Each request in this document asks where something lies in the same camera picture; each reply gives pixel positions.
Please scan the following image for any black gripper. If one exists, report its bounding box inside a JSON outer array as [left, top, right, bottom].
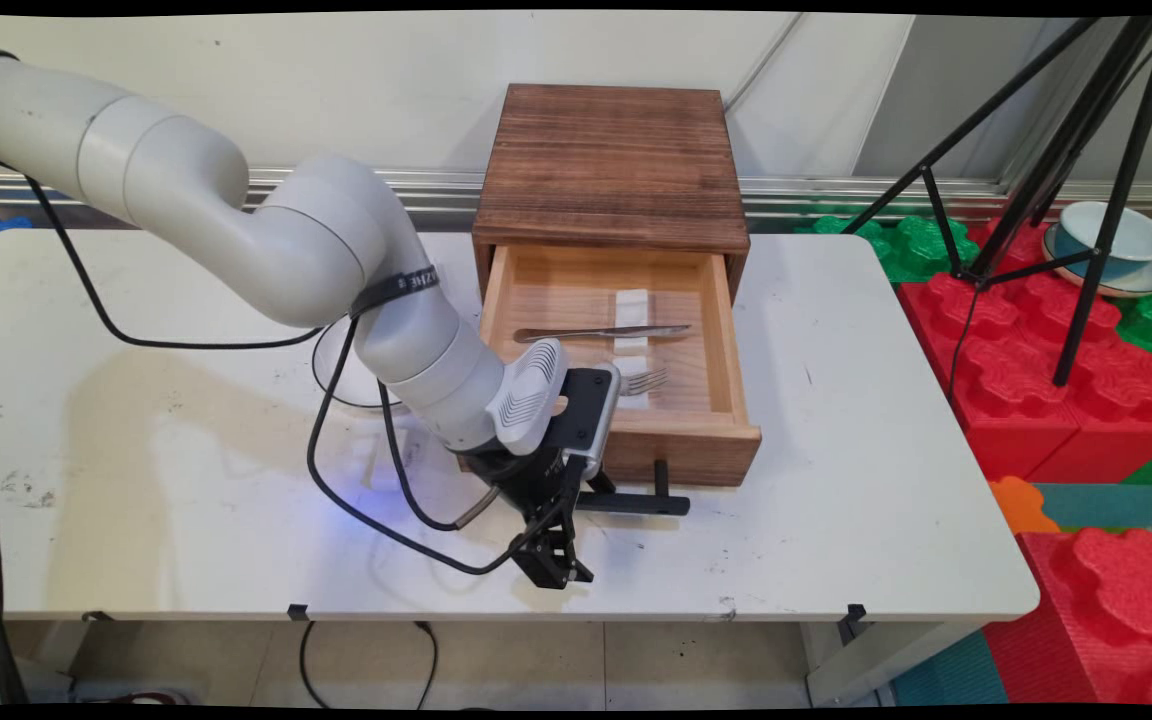
[[460, 440, 595, 590]]

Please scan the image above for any wooden drawer with black handle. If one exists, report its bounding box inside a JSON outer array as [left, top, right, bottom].
[[456, 243, 763, 518]]

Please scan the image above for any white vented wrist module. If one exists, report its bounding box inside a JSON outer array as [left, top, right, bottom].
[[486, 338, 569, 457]]

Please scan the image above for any silver table knife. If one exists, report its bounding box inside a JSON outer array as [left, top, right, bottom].
[[513, 323, 693, 345]]

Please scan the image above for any white plate with black rim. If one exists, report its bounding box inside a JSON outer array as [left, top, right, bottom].
[[311, 320, 407, 411]]

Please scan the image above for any white table leg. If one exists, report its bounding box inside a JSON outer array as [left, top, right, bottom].
[[801, 620, 982, 707]]

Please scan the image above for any orange foam piece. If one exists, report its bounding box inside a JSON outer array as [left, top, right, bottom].
[[988, 475, 1062, 536]]

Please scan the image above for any red foam block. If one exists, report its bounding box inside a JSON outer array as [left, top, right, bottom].
[[898, 270, 1082, 483], [981, 527, 1152, 706], [966, 215, 1152, 484]]

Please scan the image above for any teal foam mat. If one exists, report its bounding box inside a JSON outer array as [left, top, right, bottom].
[[1031, 482, 1152, 531]]

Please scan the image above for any light blue saucer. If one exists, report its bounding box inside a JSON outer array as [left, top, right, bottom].
[[1041, 225, 1152, 299]]

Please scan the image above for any light blue bowl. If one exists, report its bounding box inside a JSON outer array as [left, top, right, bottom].
[[1054, 200, 1152, 283]]

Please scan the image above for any black tripod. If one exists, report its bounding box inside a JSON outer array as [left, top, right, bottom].
[[841, 15, 1152, 389]]

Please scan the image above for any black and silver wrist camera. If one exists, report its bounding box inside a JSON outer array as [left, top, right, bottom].
[[548, 365, 624, 482]]

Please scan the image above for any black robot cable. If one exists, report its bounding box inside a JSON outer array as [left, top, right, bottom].
[[0, 175, 357, 703], [306, 300, 549, 578]]

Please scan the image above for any black cable under table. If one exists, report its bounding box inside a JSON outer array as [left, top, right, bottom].
[[297, 620, 439, 711]]

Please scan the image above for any aluminium wall rail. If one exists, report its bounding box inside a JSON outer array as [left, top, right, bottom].
[[0, 165, 1152, 229]]

